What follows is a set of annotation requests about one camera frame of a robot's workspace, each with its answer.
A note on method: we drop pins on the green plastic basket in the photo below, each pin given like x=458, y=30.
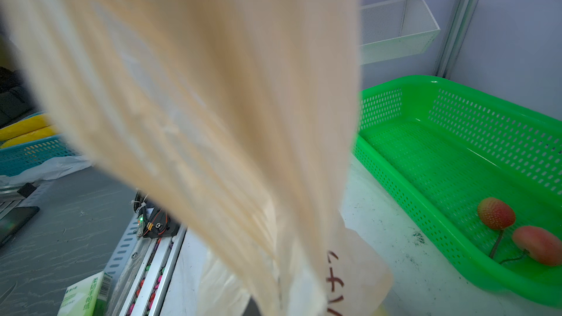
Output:
x=440, y=148

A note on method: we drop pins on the lower white mesh wall shelf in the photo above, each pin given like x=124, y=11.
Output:
x=396, y=28

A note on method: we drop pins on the cream banana print plastic bag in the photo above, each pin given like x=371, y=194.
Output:
x=237, y=116

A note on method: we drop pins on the teal plastic basket outside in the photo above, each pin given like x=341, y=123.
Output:
x=30, y=142

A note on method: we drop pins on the black phone on floor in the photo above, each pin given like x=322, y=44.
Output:
x=15, y=220

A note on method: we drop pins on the aluminium front rail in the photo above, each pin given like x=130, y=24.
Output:
x=141, y=271

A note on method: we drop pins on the green small box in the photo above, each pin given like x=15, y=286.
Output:
x=88, y=297

